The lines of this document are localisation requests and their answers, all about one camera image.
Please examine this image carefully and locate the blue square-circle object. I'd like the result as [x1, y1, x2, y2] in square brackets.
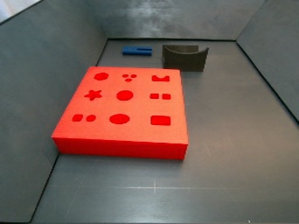
[123, 46, 152, 56]

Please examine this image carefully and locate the dark curved fixture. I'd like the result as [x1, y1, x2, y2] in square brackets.
[163, 45, 210, 72]

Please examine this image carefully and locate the red shape-sorter block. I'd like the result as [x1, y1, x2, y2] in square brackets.
[52, 66, 188, 160]

